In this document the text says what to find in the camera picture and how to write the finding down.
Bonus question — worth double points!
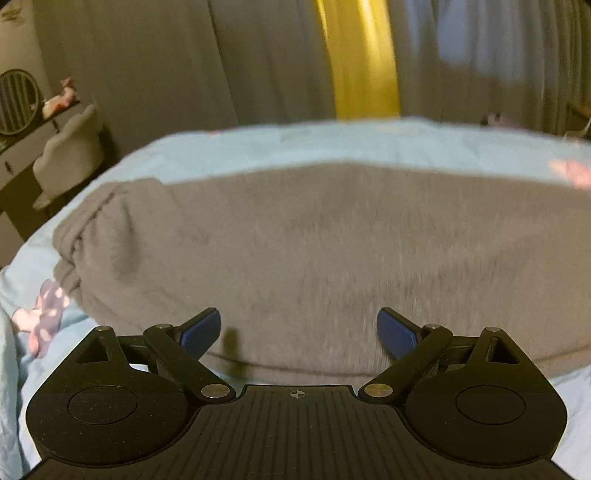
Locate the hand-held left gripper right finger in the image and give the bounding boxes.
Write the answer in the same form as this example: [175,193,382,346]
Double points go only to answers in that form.
[358,307,532,403]

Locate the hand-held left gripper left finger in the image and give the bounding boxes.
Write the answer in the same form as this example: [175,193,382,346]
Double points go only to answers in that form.
[65,307,236,403]

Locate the grey pants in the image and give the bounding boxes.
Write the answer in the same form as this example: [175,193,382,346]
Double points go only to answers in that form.
[52,162,591,386]

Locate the blue mushroom-print bedsheet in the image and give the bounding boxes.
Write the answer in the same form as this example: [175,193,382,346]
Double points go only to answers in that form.
[0,116,591,480]

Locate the white dresser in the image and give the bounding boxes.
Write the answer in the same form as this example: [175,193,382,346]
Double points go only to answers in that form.
[0,102,100,241]

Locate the grey curtain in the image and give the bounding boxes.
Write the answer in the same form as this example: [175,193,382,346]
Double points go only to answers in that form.
[388,0,591,134]
[34,0,340,153]

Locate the small pink plush toy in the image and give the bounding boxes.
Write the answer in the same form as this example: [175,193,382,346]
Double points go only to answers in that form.
[41,78,80,119]

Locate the yellow curtain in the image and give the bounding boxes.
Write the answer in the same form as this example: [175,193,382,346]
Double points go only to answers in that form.
[314,0,400,121]

